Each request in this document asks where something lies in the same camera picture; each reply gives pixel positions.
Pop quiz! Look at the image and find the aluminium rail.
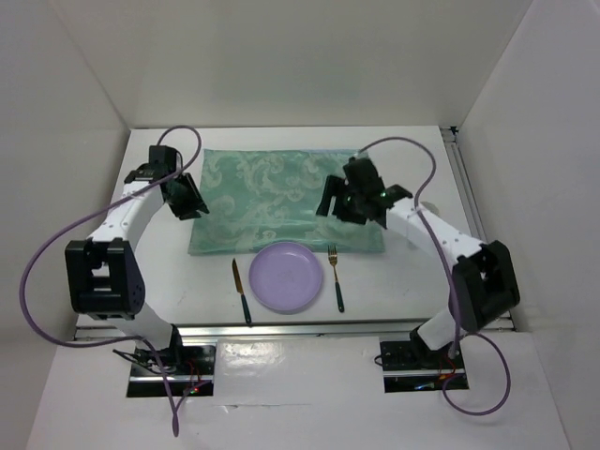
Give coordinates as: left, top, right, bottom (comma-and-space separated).
74, 317, 516, 343
440, 127, 487, 241

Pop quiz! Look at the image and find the blue mug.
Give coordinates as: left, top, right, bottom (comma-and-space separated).
421, 202, 440, 215

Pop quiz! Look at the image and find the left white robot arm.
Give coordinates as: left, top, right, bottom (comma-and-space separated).
65, 145, 209, 374

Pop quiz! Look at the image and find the right aluminium rail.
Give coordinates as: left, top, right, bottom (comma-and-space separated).
440, 127, 487, 241

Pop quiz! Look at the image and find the purple cable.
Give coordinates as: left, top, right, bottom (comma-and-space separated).
351, 136, 512, 417
18, 125, 203, 438

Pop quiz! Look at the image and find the gold knife green handle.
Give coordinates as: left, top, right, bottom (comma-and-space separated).
232, 259, 252, 326

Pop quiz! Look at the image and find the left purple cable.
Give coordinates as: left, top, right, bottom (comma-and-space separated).
18, 125, 203, 438

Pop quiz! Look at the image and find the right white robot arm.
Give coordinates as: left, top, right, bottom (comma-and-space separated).
316, 157, 520, 368

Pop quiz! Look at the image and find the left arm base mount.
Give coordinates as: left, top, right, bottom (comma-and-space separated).
112, 344, 217, 398

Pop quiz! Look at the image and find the gold fork green handle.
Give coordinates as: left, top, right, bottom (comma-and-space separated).
327, 245, 345, 313

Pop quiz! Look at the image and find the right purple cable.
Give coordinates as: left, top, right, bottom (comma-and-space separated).
351, 136, 512, 417

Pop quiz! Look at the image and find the green patterned placemat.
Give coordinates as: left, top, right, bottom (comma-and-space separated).
187, 149, 384, 256

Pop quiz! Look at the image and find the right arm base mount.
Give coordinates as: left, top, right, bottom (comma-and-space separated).
373, 340, 469, 393

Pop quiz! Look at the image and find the front aluminium rail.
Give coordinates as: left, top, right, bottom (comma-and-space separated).
74, 317, 516, 343

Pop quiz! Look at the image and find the purple plate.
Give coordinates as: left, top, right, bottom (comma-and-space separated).
248, 242, 323, 315

